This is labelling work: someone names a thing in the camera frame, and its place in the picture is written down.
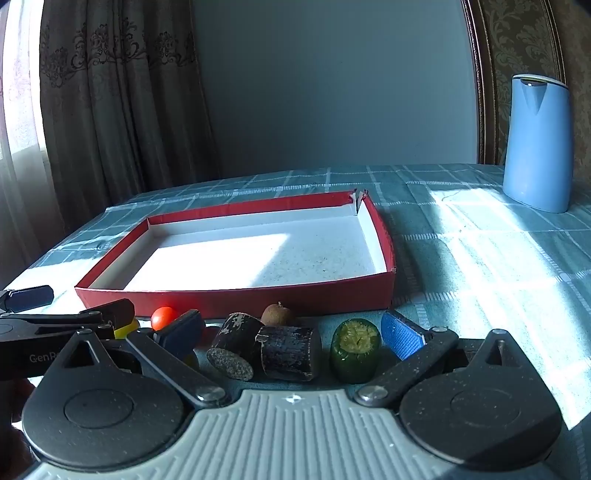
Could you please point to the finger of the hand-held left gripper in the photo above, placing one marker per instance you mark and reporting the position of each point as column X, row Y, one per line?
column 115, row 311
column 28, row 297

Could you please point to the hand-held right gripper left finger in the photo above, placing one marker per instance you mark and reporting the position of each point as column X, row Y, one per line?
column 181, row 332

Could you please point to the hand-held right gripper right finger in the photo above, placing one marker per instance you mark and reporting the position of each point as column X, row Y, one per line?
column 402, row 336

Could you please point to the yellow-green tomato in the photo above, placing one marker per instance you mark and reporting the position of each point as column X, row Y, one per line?
column 125, row 328

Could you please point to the red cherry tomato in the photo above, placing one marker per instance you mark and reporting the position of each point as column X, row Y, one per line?
column 208, row 336
column 164, row 317

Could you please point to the green cucumber piece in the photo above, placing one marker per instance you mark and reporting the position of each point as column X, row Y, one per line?
column 355, row 350

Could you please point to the dark sugarcane piece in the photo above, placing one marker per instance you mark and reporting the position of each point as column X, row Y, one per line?
column 290, row 353
column 233, row 346

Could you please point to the brown kiwi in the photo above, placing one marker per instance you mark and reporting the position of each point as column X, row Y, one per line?
column 277, row 314

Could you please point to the red cardboard box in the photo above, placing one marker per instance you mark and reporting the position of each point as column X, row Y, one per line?
column 258, row 251

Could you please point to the sheer white curtain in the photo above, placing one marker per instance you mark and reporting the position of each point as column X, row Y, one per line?
column 21, row 115

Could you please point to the brown patterned curtain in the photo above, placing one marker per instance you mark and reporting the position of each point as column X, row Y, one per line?
column 124, row 101

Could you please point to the blue plastic jug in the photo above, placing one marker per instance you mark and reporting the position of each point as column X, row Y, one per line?
column 538, row 147

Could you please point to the dark wooden frame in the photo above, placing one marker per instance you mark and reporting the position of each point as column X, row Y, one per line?
column 482, row 83

